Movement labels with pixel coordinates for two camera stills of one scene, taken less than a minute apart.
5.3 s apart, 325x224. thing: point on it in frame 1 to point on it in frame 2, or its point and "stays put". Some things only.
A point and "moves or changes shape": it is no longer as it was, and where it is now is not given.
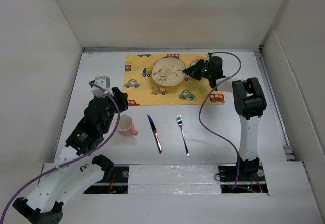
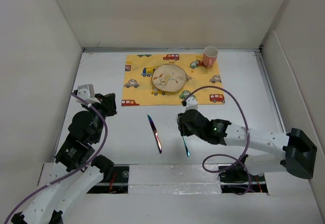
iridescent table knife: [157, 135] stays put
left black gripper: [120, 98] to [108, 102]
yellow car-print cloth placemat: [141, 89] stays put
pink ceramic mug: [125, 126] to [209, 56]
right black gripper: [193, 70] to [183, 130]
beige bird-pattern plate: [168, 71] moves or changes shape
